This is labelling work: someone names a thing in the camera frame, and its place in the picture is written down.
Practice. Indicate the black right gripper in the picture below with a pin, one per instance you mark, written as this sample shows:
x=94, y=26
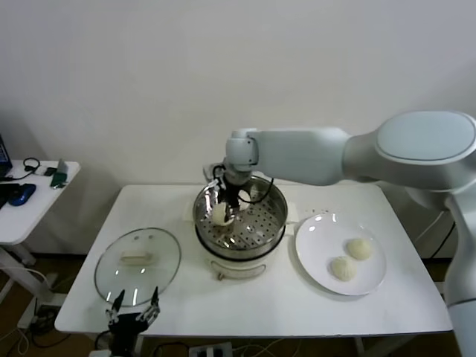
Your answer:
x=231, y=189

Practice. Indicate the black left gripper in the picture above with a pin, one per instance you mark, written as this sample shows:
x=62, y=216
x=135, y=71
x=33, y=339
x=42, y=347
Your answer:
x=126, y=327

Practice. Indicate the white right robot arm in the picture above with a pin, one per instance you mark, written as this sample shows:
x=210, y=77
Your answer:
x=305, y=156

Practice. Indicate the stainless steel steamer basket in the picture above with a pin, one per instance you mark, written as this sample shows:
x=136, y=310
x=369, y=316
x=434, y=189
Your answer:
x=267, y=219

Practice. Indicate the cream electric cooker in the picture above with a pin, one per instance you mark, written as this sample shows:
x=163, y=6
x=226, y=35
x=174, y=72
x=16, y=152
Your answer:
x=238, y=269

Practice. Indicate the white power strip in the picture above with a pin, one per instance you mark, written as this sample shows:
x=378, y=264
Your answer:
x=212, y=350

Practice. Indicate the white round plate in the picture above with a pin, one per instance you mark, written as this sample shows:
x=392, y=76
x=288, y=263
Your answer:
x=320, y=245

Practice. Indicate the white work table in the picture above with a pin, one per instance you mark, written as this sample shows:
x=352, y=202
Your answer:
x=260, y=308

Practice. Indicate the white side table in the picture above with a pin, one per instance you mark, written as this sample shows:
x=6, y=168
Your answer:
x=41, y=212

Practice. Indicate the green and grey tool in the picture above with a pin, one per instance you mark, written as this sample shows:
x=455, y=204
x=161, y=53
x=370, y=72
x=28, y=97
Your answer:
x=59, y=177

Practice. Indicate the blue computer mouse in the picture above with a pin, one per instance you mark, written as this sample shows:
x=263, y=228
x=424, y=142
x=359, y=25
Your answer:
x=23, y=194

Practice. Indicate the dark laptop screen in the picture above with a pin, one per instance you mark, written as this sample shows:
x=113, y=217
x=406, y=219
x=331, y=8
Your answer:
x=3, y=154

